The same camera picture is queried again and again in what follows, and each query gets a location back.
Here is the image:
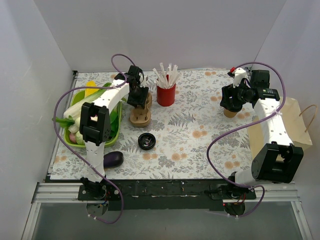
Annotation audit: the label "brown paper bag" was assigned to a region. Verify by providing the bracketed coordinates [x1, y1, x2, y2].
[247, 97, 313, 158]

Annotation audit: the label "purple cable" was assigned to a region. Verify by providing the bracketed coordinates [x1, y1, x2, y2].
[53, 53, 137, 225]
[206, 61, 286, 218]

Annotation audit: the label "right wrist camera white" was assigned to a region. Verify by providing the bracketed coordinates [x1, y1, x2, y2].
[227, 67, 249, 88]

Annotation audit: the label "brown paper coffee cup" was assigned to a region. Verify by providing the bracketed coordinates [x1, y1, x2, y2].
[223, 108, 237, 119]

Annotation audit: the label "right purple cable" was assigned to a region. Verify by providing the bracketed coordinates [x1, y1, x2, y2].
[206, 61, 286, 218]

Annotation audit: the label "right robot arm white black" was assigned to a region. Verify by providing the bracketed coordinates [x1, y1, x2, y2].
[220, 67, 304, 199]

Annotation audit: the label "brown cardboard cup carrier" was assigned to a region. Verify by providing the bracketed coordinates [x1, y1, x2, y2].
[129, 92, 153, 128]

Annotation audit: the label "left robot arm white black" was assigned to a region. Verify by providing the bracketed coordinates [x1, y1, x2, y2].
[79, 65, 149, 200]

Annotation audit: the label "green plastic basket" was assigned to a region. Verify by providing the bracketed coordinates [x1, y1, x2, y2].
[64, 90, 122, 148]

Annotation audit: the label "spare black cup lid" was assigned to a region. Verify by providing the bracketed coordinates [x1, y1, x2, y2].
[138, 132, 156, 151]

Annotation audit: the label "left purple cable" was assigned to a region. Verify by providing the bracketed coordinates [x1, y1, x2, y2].
[53, 53, 137, 225]

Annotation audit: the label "purple eggplant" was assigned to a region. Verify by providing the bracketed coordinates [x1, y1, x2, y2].
[103, 151, 124, 169]

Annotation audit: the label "green leafy vegetables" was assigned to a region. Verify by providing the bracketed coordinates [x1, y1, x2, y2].
[52, 81, 120, 134]

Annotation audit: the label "aluminium frame rail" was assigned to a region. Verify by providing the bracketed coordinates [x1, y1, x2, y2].
[22, 182, 313, 240]

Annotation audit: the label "red cup holder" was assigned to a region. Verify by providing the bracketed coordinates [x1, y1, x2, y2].
[156, 85, 176, 107]

